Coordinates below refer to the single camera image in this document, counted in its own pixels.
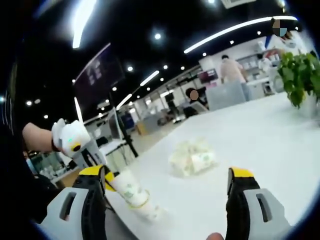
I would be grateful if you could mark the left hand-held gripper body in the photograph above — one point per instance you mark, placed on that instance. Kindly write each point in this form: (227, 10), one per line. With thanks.
(70, 135)

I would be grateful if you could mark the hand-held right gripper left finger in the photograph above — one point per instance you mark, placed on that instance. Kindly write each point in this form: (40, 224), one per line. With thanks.
(75, 215)

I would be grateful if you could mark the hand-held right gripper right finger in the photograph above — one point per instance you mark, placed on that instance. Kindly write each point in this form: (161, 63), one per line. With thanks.
(252, 215)

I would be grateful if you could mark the white paper cup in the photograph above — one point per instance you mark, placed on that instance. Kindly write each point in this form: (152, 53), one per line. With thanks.
(127, 186)

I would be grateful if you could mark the cluster of paper cups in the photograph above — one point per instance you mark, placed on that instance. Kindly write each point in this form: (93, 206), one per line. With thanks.
(192, 158)

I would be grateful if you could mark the person's right hand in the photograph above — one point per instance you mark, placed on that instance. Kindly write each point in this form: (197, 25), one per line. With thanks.
(215, 236)

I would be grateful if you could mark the white light bar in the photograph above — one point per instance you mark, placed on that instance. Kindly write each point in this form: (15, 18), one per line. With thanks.
(78, 110)

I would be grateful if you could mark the black tripod stand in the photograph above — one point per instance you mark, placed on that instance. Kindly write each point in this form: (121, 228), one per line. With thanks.
(130, 145)

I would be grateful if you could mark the monitor on stand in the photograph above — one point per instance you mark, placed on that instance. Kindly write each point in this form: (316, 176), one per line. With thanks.
(115, 123)

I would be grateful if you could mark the wooden side desk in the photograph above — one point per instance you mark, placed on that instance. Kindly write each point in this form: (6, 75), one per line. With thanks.
(67, 178)

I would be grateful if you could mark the brown cabinet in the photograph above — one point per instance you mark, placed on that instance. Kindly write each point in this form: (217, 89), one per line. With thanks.
(141, 128)

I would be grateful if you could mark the white table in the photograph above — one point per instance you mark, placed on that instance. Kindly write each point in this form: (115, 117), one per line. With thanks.
(237, 150)

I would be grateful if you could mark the dark hanging sign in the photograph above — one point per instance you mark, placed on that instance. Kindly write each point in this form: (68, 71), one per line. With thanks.
(100, 75)

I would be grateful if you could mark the potted green plant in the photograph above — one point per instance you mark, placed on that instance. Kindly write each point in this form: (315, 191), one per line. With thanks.
(297, 75)

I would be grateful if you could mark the long curved ceiling light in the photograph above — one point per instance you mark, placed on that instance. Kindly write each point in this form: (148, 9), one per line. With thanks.
(237, 28)

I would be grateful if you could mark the ceiling air vent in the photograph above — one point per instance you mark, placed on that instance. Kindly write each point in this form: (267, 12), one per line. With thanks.
(237, 3)

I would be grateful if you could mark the dark wall screen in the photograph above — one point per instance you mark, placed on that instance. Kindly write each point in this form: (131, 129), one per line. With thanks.
(207, 76)

